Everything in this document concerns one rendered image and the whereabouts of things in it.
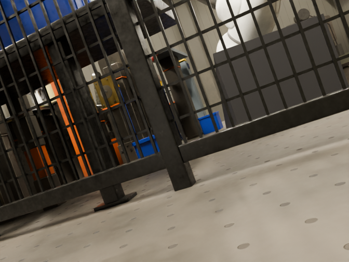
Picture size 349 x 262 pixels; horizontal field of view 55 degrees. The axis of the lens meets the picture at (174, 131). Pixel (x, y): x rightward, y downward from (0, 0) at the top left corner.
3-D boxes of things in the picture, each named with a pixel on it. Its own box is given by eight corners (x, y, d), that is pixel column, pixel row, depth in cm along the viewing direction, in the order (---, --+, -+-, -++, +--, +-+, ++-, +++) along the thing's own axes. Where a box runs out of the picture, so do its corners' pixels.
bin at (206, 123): (206, 132, 181) (201, 117, 181) (224, 126, 178) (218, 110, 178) (202, 135, 171) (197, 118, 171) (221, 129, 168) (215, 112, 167)
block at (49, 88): (87, 186, 114) (50, 86, 114) (95, 183, 113) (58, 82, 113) (81, 189, 111) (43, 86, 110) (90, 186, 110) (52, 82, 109)
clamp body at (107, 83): (130, 167, 139) (99, 82, 138) (153, 159, 135) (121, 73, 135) (123, 170, 132) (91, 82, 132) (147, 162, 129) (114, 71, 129)
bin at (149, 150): (155, 166, 101) (144, 138, 101) (184, 156, 98) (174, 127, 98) (141, 174, 91) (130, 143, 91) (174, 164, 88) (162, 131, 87)
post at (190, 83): (201, 132, 209) (177, 66, 208) (212, 128, 207) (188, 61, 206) (198, 133, 202) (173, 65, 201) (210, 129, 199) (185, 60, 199)
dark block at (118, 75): (141, 161, 143) (108, 69, 143) (156, 156, 141) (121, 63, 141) (136, 163, 138) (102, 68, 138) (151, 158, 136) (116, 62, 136)
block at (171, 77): (191, 138, 185) (164, 62, 185) (204, 133, 183) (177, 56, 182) (187, 140, 176) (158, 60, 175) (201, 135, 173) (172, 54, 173)
